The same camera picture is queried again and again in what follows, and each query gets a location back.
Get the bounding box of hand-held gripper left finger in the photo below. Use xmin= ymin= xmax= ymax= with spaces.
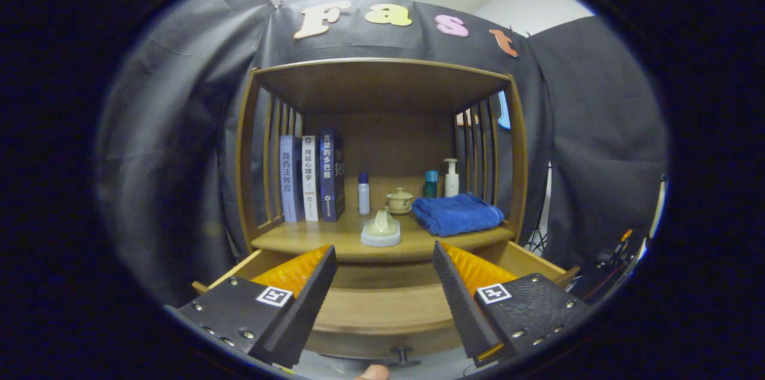
xmin=164 ymin=244 xmax=338 ymax=369

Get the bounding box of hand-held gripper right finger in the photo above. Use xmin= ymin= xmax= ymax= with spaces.
xmin=432 ymin=241 xmax=589 ymax=367

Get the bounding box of black drawer knob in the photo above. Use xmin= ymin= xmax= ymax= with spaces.
xmin=388 ymin=346 xmax=422 ymax=367

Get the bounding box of wooden drawer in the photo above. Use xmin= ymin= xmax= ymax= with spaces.
xmin=191 ymin=241 xmax=580 ymax=363

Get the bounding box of cream brush with fluffy base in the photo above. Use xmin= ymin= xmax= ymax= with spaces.
xmin=360 ymin=209 xmax=402 ymax=247

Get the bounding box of wooden countertop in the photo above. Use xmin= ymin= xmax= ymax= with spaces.
xmin=251 ymin=207 xmax=516 ymax=264

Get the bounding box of wooden cabinet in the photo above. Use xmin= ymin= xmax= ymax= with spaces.
xmin=235 ymin=57 xmax=530 ymax=267

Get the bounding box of blue folded towel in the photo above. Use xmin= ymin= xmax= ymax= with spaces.
xmin=412 ymin=193 xmax=504 ymax=237

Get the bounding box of black light stand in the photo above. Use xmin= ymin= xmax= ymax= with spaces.
xmin=525 ymin=162 xmax=553 ymax=255

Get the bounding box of beige lidded teacup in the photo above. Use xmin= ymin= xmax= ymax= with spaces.
xmin=385 ymin=188 xmax=414 ymax=216

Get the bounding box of white pump bottle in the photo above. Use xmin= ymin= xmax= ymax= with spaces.
xmin=443 ymin=158 xmax=460 ymax=198

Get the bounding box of white book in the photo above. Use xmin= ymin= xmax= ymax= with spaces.
xmin=301 ymin=135 xmax=320 ymax=222

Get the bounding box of dark blue book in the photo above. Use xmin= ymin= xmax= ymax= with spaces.
xmin=319 ymin=128 xmax=346 ymax=223

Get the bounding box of light blue book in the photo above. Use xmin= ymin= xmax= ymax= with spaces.
xmin=279 ymin=134 xmax=305 ymax=223

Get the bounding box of black orange device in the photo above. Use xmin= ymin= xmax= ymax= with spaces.
xmin=598 ymin=228 xmax=634 ymax=267

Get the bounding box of black backdrop cloth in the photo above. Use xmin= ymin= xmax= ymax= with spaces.
xmin=96 ymin=0 xmax=669 ymax=306

